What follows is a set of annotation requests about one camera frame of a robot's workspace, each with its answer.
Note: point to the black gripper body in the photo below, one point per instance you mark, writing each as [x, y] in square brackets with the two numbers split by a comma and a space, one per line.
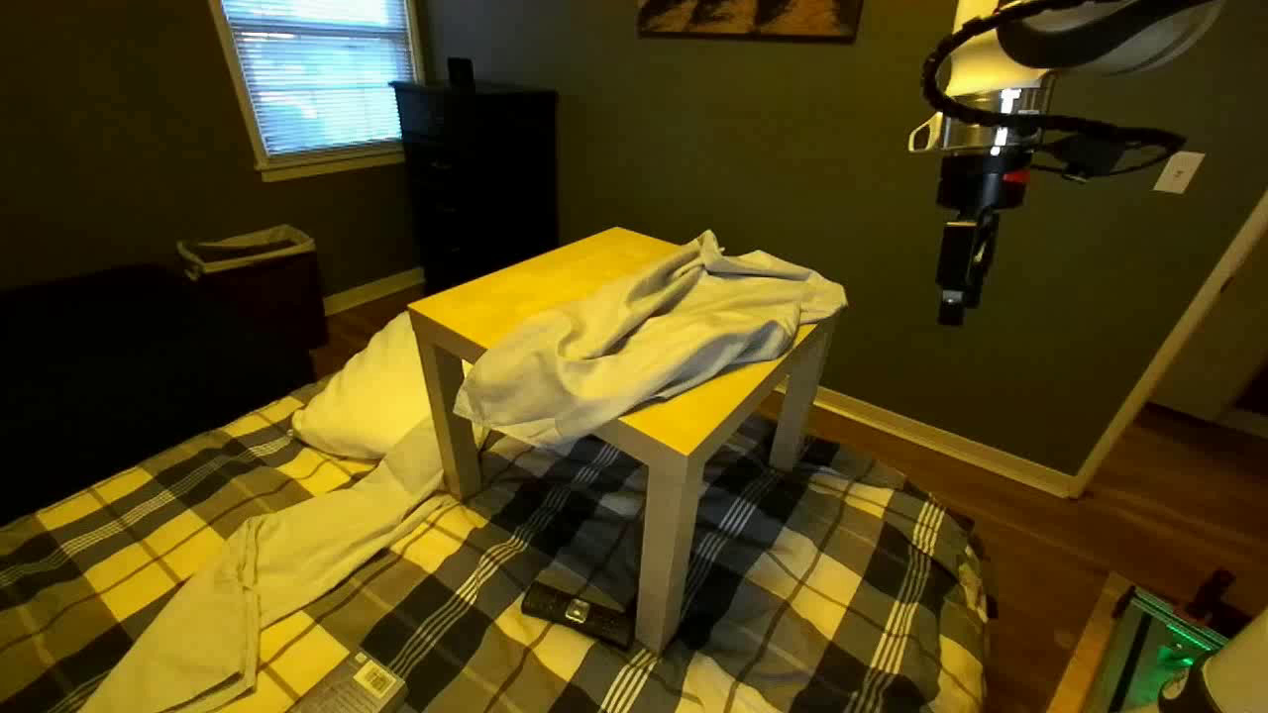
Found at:
[976, 184]

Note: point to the white pillow case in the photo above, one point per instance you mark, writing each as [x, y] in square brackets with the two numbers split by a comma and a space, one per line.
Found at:
[636, 341]

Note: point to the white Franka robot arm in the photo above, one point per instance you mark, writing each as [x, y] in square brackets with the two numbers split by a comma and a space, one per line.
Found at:
[1122, 35]

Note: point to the white pillow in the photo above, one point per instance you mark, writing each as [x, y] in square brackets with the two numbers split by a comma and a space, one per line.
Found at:
[364, 397]

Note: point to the white baseboard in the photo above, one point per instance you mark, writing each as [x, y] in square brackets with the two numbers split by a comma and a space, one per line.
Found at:
[377, 291]
[954, 443]

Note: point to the plaid bedspread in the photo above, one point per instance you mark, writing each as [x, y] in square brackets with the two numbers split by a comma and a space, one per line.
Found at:
[794, 598]

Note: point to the yellow-top table with white legs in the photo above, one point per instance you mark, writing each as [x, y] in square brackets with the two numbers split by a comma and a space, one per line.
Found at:
[670, 542]

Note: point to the white rounded cover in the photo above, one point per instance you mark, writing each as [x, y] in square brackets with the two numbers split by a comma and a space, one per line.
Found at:
[1241, 676]

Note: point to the black dresser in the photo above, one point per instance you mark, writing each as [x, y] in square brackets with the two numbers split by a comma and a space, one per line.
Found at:
[477, 184]

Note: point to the flat black device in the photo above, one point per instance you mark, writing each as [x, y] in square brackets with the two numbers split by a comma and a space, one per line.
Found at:
[578, 613]

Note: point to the small black box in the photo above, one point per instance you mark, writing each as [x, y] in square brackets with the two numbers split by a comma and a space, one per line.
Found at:
[461, 73]

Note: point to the small white square tag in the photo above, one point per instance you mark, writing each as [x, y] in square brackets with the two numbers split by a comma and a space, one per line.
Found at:
[373, 681]

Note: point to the dark hamper with white liner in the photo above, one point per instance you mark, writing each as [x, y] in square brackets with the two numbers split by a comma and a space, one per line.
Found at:
[250, 318]

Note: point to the white bed sheet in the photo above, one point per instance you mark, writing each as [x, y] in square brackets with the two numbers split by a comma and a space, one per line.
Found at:
[290, 555]

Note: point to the white light switch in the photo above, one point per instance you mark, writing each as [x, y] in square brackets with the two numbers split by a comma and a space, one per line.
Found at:
[1177, 171]

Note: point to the white door frame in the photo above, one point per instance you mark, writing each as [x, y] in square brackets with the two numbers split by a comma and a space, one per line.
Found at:
[1175, 341]

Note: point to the framed wall picture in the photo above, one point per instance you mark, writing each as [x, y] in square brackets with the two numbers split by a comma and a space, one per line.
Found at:
[755, 18]

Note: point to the green box with wooden frame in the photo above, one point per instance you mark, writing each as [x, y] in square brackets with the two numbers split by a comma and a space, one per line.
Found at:
[1161, 657]

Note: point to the window with white frame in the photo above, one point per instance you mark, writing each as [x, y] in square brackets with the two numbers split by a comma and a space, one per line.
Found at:
[332, 83]

